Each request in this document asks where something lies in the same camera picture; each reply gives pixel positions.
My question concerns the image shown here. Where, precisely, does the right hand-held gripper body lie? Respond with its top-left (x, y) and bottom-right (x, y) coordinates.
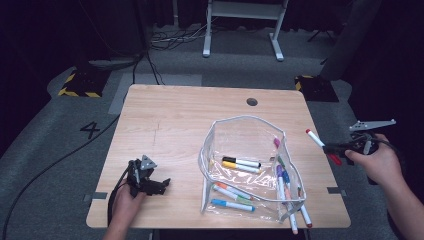
top-left (348, 118), bottom-right (397, 156)

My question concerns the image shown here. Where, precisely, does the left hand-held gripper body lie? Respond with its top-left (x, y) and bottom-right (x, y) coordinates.
top-left (125, 154), bottom-right (158, 198)

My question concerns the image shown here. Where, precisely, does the orange marker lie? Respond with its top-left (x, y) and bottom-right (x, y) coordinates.
top-left (214, 181), bottom-right (258, 200)

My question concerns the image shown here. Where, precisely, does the light blue marker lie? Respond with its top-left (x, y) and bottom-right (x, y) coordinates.
top-left (210, 198), bottom-right (257, 213)

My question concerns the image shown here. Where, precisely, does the light green marker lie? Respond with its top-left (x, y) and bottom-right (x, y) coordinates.
top-left (212, 184), bottom-right (254, 205)

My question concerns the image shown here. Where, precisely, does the yellow marker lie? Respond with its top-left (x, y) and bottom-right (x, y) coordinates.
top-left (221, 160), bottom-right (262, 174)

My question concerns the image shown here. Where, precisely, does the black marker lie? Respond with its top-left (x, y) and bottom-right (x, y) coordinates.
top-left (221, 155), bottom-right (262, 169)

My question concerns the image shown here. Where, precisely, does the clear plastic zipper pouch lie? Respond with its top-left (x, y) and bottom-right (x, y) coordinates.
top-left (198, 114), bottom-right (307, 224)

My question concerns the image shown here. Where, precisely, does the person's left hand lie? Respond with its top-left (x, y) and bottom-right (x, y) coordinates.
top-left (111, 181), bottom-right (148, 231)

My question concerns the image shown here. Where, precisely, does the person's right hand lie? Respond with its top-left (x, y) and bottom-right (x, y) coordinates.
top-left (344, 133), bottom-right (406, 188)

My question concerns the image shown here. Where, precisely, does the grey tape piece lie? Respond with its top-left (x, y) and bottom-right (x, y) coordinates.
top-left (327, 186), bottom-right (348, 198)
top-left (82, 191), bottom-right (109, 203)

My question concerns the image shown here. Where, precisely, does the dark green marker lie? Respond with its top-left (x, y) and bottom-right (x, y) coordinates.
top-left (277, 155), bottom-right (291, 174)

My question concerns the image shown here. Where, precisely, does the dark blue marker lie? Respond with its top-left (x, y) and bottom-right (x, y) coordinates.
top-left (281, 170), bottom-right (294, 201)

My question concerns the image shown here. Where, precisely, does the black yellow striped base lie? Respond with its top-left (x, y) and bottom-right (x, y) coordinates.
top-left (57, 68), bottom-right (112, 99)
top-left (294, 74), bottom-right (340, 103)

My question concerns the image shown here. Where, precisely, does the magenta marker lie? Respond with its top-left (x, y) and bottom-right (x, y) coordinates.
top-left (272, 136), bottom-right (284, 158)

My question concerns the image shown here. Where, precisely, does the purple marker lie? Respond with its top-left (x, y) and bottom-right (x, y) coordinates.
top-left (275, 164), bottom-right (290, 214)

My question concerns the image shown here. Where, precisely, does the brick red marker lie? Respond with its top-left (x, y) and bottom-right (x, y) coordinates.
top-left (295, 186), bottom-right (314, 229)

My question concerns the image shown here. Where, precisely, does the dark curtain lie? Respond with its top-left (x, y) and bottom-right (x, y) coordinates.
top-left (0, 0), bottom-right (149, 144)
top-left (343, 0), bottom-right (424, 234)

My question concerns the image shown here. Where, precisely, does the peach marker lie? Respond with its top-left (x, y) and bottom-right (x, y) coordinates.
top-left (284, 187), bottom-right (299, 235)

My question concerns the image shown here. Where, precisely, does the black tripod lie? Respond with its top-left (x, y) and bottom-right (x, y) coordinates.
top-left (306, 29), bottom-right (338, 46)

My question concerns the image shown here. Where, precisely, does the grey flat stand base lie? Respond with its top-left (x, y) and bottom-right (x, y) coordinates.
top-left (87, 57), bottom-right (143, 70)

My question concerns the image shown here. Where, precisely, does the white metal stand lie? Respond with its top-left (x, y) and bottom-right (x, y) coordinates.
top-left (202, 0), bottom-right (290, 63)

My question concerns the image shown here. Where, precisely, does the right hand-held gripper cable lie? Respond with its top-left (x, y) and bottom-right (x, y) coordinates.
top-left (374, 138), bottom-right (403, 168)

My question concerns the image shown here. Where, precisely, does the hand-held gripper cable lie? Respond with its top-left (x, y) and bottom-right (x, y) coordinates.
top-left (374, 138), bottom-right (403, 168)
top-left (106, 161), bottom-right (134, 228)

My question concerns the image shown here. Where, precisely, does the left hand-held gripper cable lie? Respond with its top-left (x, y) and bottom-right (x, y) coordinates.
top-left (106, 161), bottom-right (134, 228)

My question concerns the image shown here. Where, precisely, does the long black floor cable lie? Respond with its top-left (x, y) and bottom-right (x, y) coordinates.
top-left (1, 49), bottom-right (149, 239)

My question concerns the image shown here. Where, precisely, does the grey leaning post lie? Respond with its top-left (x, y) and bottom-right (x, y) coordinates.
top-left (319, 0), bottom-right (383, 82)

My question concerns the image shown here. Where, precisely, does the black cable behind table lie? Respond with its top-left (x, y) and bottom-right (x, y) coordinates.
top-left (131, 49), bottom-right (166, 86)

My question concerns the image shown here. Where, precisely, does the bundle of floor cables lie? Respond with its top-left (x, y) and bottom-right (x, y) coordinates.
top-left (149, 24), bottom-right (209, 51)

